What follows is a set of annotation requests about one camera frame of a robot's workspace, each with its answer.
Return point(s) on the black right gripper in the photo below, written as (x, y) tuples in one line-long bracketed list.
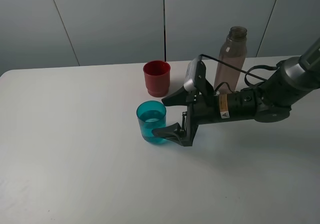
[(204, 106)]

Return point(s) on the teal translucent plastic cup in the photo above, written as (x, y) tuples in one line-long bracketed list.
[(151, 115)]

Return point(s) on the brown translucent water bottle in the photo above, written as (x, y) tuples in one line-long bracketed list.
[(232, 52)]

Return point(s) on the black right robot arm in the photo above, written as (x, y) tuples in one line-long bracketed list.
[(268, 101)]

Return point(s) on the red plastic cup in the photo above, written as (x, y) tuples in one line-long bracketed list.
[(157, 78)]

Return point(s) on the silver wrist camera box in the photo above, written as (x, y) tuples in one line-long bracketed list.
[(190, 76)]

